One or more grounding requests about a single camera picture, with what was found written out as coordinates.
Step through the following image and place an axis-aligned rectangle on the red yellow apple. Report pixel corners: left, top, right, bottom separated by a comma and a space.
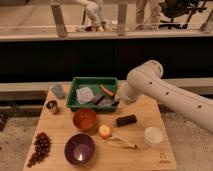
98, 125, 112, 139

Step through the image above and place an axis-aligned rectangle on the grey blue cup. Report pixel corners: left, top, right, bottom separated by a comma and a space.
51, 84, 65, 99

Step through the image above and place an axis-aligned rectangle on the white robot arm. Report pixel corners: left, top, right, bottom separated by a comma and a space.
114, 60, 213, 134

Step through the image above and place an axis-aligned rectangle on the black office chair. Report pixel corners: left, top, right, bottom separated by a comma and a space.
159, 0, 207, 29

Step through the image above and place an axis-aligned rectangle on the orange bowl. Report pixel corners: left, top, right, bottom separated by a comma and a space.
73, 108, 97, 131

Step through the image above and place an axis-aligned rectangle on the grey sponge cloth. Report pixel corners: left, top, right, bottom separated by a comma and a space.
76, 87, 94, 104

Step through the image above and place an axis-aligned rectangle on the small metal cup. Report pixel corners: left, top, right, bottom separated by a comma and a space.
46, 100, 59, 114

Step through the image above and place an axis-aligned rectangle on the black rectangular block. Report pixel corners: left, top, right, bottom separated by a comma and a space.
116, 115, 137, 127

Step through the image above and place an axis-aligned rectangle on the yellow banana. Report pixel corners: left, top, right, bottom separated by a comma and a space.
107, 134, 137, 149

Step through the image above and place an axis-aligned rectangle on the red sausage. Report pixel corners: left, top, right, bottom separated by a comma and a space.
100, 84, 115, 97

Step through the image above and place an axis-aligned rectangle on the purple bowl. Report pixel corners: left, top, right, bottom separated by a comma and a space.
64, 133, 96, 165

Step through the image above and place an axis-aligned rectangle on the bunch of dark grapes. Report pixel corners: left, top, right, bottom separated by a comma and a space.
27, 132, 50, 167

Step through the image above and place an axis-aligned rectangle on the green plastic tray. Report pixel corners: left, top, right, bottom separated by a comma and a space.
66, 77, 118, 112

